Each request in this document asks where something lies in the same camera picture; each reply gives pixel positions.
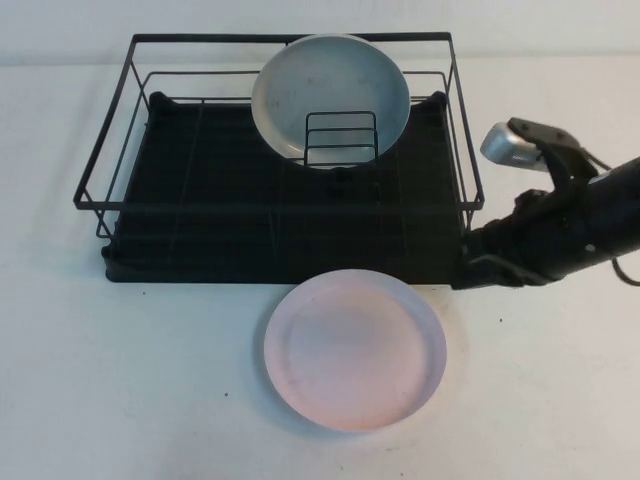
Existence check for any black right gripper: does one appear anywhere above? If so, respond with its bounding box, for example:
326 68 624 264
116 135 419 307
451 179 596 292

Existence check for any pink round plate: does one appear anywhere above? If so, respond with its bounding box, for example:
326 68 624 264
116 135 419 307
263 268 448 434

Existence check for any grey-blue round plate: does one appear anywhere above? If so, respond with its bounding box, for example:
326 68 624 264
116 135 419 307
250 33 415 172

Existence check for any black plastic drain tray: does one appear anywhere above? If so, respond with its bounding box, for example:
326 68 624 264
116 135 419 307
101 89 470 287

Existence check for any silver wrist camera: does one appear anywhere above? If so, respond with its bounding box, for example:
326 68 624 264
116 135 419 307
480 117 582 175

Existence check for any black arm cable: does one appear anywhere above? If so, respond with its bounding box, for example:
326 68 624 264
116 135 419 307
610 255 640 288

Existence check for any black wire dish rack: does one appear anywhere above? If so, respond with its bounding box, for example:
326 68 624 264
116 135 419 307
73 32 485 240

